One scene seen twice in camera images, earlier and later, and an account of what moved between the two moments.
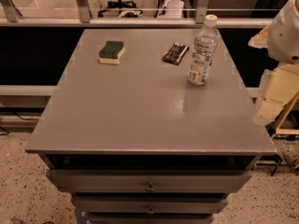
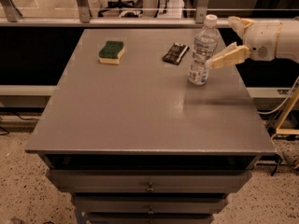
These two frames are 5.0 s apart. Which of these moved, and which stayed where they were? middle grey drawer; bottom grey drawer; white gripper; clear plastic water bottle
Moved: white gripper
Stayed: bottom grey drawer; middle grey drawer; clear plastic water bottle
